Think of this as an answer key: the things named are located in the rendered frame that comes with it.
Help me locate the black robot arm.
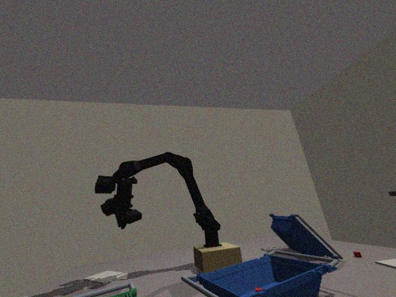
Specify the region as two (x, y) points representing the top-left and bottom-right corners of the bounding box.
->
(95, 152), (222, 248)

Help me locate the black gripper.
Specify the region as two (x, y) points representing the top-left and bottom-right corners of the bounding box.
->
(114, 193), (142, 229)

